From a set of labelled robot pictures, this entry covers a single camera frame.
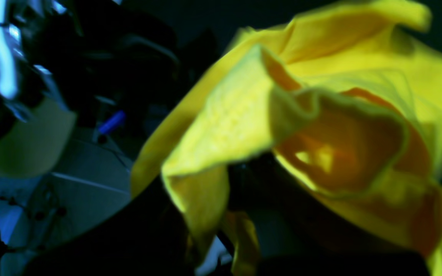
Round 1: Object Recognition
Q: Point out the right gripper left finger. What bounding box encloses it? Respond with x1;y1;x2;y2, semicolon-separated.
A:
22;180;195;276

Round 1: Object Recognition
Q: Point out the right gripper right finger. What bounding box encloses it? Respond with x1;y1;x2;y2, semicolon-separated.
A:
228;153;430;276

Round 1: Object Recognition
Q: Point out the yellow t-shirt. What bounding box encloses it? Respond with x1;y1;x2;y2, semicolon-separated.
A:
130;0;442;276

